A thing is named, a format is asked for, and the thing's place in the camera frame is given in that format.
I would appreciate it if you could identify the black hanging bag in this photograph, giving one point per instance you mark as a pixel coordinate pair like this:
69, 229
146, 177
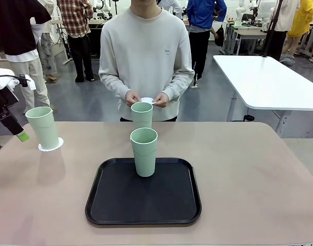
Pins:
219, 37

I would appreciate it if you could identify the person's left forearm beige sleeve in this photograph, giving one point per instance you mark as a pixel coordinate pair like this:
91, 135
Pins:
179, 84

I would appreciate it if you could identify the person in marbled trousers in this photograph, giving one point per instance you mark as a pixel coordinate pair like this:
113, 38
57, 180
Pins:
47, 51

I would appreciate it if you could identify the person in black top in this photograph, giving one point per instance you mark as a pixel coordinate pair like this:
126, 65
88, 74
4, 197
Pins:
15, 25

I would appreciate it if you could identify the person in plaid shirt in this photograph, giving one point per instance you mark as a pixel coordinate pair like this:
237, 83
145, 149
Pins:
74, 18

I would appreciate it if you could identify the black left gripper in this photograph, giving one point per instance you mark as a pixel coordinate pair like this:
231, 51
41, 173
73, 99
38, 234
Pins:
3, 100

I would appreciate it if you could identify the black plastic serving tray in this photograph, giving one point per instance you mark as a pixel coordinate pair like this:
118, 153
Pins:
146, 202

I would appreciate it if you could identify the grey crumpled cloth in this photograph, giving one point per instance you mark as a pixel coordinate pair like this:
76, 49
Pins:
287, 61

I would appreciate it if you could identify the person in blue shirt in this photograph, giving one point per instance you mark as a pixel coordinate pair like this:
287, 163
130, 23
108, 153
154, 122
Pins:
200, 12

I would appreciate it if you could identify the person's right hand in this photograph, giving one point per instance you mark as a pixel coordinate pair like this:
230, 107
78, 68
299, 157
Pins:
132, 98

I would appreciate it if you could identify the white background desk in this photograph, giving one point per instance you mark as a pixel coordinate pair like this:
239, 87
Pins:
97, 22

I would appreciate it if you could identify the grey background desk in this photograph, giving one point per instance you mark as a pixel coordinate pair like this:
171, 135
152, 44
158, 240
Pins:
249, 34

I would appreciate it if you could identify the pale green plastic cup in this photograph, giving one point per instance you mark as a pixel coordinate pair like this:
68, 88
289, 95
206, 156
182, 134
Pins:
43, 128
141, 119
145, 161

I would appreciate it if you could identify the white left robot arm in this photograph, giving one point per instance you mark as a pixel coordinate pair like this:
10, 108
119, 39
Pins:
0, 79

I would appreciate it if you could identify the person in yellow coat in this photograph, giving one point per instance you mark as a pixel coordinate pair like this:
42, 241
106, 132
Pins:
301, 20

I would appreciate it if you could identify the black tripod pole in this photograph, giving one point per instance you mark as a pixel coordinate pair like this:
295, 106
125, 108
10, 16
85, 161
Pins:
279, 10

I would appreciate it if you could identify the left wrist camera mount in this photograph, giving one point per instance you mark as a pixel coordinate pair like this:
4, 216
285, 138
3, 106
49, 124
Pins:
23, 79

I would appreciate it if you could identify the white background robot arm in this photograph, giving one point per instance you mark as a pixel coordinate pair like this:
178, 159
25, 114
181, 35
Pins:
239, 12
105, 6

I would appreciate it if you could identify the person in beige sweatshirt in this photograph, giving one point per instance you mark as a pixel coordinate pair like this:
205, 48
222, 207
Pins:
146, 46

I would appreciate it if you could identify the white scalloped paper coaster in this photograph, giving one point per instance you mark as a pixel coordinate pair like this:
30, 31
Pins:
147, 100
51, 150

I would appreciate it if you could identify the person's left hand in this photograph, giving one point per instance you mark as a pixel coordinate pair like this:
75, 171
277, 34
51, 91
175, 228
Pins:
163, 101

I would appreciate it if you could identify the person's right forearm beige sleeve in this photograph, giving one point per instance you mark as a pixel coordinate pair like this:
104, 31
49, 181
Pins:
113, 85

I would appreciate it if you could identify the white table with grey legs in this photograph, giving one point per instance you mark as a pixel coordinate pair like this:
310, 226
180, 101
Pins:
261, 79

